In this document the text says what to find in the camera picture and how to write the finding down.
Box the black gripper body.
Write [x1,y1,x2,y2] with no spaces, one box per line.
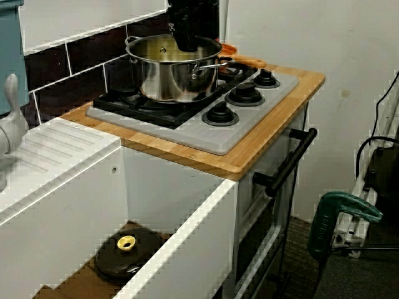
[167,0,200,25]

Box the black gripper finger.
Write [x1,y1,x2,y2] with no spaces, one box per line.
[171,22,200,53]

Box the stainless steel pot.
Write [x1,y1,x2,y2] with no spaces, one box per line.
[124,33,236,103]

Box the orange toy frying pan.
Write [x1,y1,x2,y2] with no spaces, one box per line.
[217,42,267,69]

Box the black stove knob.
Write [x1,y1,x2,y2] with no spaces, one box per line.
[201,101,240,127]
[252,69,281,90]
[224,82,266,107]

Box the black burner grate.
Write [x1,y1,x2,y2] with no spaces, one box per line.
[93,60,261,130]

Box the grey stove top panel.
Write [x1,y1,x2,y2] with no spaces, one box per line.
[85,67,300,156]

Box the wooden countertop board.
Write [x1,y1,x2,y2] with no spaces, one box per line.
[59,64,326,181]

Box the white oven cabinet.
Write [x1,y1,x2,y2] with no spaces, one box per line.
[233,102,309,299]

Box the teal plastic container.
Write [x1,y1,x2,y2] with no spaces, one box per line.
[0,0,31,118]

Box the grey toy faucet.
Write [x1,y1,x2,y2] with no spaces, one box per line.
[0,73,31,192]

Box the white sink unit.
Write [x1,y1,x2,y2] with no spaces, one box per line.
[0,116,239,299]

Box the dark lid with yellow knob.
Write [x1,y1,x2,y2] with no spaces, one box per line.
[94,229,163,284]

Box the green power tool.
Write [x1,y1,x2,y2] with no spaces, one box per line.
[307,191,383,259]

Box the dark box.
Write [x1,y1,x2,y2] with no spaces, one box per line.
[363,146,399,219]

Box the brown cardboard sheet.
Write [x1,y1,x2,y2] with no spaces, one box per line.
[32,220,172,299]

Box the thin black rod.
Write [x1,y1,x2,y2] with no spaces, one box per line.
[330,244,399,251]

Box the black oven door handle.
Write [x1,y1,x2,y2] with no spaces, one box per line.
[252,126,318,197]

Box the thin black cable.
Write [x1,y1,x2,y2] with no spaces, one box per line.
[370,70,399,138]

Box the thick black cable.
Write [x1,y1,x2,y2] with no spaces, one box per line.
[356,135,399,194]

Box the white aluminium frame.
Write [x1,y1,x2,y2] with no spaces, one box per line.
[332,93,399,259]

